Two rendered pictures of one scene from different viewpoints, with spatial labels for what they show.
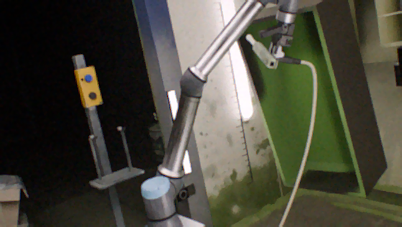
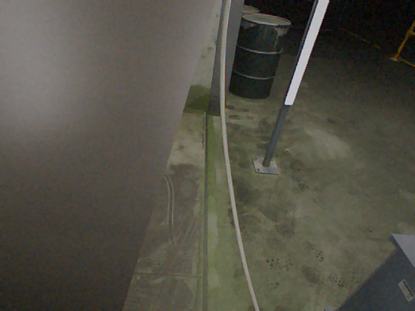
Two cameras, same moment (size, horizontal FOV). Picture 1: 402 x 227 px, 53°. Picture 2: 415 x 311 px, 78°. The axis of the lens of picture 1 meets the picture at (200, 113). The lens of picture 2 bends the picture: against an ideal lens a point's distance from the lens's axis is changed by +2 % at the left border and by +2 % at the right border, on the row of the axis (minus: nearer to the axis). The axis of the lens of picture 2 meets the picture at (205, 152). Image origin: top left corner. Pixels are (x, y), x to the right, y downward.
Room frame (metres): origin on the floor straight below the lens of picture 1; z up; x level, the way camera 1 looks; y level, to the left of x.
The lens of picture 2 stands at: (2.86, -0.18, 1.36)
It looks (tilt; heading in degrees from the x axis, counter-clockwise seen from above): 37 degrees down; 212
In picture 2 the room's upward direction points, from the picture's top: 8 degrees clockwise
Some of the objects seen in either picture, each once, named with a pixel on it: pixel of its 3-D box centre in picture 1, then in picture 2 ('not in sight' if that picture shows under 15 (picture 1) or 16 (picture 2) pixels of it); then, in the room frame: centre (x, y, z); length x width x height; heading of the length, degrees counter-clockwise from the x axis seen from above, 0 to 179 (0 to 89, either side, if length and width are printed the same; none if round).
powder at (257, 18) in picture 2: not in sight; (264, 20); (-0.16, -1.50, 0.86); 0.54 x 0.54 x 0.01
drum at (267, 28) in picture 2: not in sight; (256, 58); (-0.15, -1.49, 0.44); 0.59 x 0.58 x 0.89; 50
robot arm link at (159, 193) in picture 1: (158, 196); not in sight; (2.01, 0.30, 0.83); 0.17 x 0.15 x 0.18; 167
